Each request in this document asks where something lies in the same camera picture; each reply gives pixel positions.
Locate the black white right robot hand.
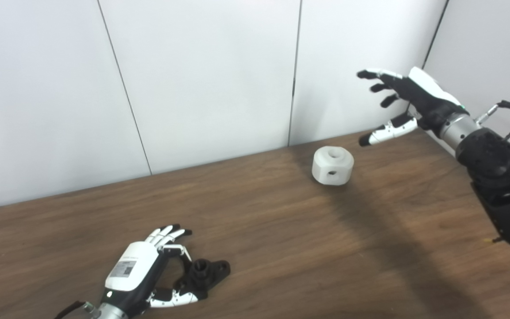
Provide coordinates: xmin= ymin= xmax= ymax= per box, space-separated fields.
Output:
xmin=356 ymin=66 xmax=468 ymax=148

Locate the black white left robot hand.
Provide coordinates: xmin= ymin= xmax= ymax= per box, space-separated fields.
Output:
xmin=100 ymin=224 xmax=199 ymax=317

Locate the black flanged holder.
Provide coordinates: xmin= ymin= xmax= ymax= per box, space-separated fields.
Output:
xmin=173 ymin=259 xmax=231 ymax=301

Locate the round white plastic piece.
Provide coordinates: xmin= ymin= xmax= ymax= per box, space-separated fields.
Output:
xmin=312 ymin=147 xmax=355 ymax=186

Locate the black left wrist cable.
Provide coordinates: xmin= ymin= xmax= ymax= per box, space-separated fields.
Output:
xmin=54 ymin=300 xmax=95 ymax=319

